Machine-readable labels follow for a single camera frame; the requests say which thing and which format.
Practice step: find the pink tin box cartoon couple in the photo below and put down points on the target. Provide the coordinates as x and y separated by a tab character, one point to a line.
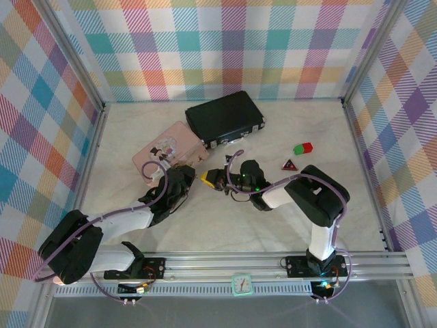
167	147

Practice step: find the black briefcase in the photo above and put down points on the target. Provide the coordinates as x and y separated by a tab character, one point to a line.
223	116

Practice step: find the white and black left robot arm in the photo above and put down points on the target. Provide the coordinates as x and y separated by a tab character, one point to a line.
126	218

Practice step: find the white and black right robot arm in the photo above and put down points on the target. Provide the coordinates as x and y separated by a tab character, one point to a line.
321	239

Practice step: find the red triangular piece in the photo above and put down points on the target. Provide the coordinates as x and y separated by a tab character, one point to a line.
289	165

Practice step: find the red and green block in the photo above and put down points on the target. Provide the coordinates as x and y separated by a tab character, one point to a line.
303	148

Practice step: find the mint green square clock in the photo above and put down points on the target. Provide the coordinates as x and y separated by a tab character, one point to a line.
241	284

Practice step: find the small circuit board green light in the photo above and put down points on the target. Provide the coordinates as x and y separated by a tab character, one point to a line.
324	286

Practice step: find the small pink block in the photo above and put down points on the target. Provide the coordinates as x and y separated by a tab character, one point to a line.
57	281

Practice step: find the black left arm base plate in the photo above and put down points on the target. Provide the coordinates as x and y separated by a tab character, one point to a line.
155	266

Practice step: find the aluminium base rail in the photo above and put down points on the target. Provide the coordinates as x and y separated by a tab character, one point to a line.
211	263

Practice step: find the aluminium side frame rail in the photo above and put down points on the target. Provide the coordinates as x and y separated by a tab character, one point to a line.
87	171
375	177

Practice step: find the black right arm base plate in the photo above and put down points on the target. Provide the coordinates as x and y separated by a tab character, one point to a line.
295	264

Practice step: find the aluminium upright frame post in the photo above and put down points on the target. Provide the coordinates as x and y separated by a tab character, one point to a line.
73	54
372	51

